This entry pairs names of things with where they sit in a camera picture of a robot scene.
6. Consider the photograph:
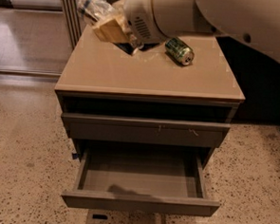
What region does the grey drawer cabinet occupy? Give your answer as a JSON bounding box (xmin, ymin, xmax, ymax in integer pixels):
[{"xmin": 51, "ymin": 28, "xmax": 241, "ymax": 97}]
[{"xmin": 47, "ymin": 23, "xmax": 250, "ymax": 219}]

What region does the green soda can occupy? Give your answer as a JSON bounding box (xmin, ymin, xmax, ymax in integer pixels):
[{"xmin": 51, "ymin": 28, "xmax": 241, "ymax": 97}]
[{"xmin": 165, "ymin": 37, "xmax": 194, "ymax": 66}]

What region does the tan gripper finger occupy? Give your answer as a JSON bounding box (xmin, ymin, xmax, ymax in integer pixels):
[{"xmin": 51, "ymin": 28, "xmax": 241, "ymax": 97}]
[
  {"xmin": 127, "ymin": 33, "xmax": 144, "ymax": 55},
  {"xmin": 93, "ymin": 17, "xmax": 130, "ymax": 44}
]

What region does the silver blue redbull can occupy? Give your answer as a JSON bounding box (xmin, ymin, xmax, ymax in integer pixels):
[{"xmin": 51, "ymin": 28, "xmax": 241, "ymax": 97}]
[{"xmin": 77, "ymin": 0, "xmax": 117, "ymax": 27}]

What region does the open middle drawer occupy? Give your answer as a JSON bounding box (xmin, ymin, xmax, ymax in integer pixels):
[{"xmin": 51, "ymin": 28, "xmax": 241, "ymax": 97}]
[{"xmin": 62, "ymin": 140, "xmax": 220, "ymax": 217}]

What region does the closed top drawer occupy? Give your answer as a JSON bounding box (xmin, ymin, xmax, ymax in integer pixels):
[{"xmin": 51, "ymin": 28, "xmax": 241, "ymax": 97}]
[{"xmin": 62, "ymin": 113, "xmax": 231, "ymax": 148}]

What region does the metal railing frame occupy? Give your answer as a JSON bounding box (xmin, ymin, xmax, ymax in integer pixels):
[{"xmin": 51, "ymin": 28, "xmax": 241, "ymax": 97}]
[{"xmin": 60, "ymin": 0, "xmax": 82, "ymax": 48}]

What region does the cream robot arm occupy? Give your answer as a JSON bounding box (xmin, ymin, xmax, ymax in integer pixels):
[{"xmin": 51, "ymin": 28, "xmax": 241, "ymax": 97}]
[{"xmin": 94, "ymin": 0, "xmax": 280, "ymax": 64}]

